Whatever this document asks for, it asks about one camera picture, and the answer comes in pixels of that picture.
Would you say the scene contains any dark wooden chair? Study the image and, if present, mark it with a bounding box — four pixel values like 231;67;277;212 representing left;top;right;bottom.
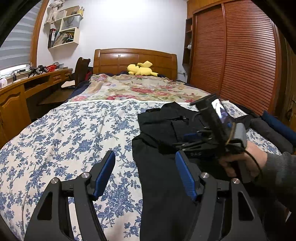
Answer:
61;57;91;89

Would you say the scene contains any white wall shelf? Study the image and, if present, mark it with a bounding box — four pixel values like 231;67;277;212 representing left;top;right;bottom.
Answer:
45;6;84;49

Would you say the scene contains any black double-breasted coat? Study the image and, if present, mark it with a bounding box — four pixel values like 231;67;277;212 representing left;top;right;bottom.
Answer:
131;101;255;241

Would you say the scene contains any blue floral bed sheet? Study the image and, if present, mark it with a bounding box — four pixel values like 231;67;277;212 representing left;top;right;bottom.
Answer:
0;99;282;241

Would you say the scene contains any navy blue rolled cloth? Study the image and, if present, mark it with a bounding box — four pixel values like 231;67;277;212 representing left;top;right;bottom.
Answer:
261;110;295;142

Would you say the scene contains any black small tripod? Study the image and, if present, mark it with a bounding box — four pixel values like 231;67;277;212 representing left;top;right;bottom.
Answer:
28;65;49;77

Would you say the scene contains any red floral blanket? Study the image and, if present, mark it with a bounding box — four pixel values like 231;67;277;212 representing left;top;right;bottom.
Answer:
68;74;208;102

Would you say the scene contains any phone on right gripper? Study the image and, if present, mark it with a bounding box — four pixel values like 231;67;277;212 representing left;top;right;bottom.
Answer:
211;98;232;124

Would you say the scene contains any wooden headboard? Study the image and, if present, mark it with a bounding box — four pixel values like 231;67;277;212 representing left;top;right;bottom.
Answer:
93;48;178;80

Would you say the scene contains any yellow plush toy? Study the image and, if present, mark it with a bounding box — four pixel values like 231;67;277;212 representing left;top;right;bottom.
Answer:
127;61;158;77

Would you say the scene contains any person's right hand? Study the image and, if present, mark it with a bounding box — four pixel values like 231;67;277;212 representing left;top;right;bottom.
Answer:
219;141;267;177

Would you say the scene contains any red basket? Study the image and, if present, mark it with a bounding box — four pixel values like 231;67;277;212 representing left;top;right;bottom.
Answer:
46;64;57;72

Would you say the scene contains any grey zebra window blind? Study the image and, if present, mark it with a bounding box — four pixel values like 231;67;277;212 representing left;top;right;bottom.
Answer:
1;1;43;70

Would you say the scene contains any long wooden desk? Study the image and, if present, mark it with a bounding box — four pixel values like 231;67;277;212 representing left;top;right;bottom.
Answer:
1;68;72;147

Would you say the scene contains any wooden louvered wardrobe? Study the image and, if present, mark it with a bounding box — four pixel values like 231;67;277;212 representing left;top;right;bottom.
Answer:
183;1;285;114

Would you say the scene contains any grey rolled cloth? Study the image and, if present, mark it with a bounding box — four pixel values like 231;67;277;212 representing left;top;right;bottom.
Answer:
250;118;295;154

